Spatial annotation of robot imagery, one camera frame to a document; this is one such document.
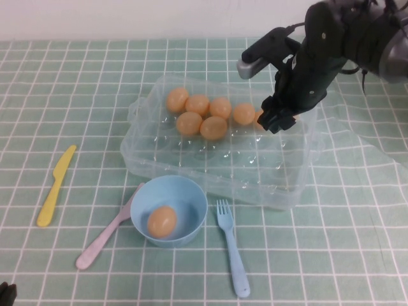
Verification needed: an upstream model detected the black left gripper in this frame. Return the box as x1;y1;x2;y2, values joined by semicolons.
0;282;18;306

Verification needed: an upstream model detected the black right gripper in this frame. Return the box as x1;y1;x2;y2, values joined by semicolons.
257;2;348;134

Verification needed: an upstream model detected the clear plastic egg box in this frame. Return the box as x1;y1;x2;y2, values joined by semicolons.
120;73;325;211

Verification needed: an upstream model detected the black zip tie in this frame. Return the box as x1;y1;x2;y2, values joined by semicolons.
359;66;368;96

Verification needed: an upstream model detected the pink plastic knife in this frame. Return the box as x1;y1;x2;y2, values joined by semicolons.
75;182;146;271

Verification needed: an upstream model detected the yellow plastic knife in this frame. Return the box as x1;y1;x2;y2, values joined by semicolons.
36;145;78;228

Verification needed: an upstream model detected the light blue plastic bowl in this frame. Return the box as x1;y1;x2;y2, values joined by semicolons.
130;175;208;249

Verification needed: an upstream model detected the light blue plastic fork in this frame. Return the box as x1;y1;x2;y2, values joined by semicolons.
215;199;251;299

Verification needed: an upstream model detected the green checked tablecloth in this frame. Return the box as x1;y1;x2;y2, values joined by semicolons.
0;36;408;306

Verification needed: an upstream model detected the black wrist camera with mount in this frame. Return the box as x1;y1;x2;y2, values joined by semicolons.
236;27;302;80

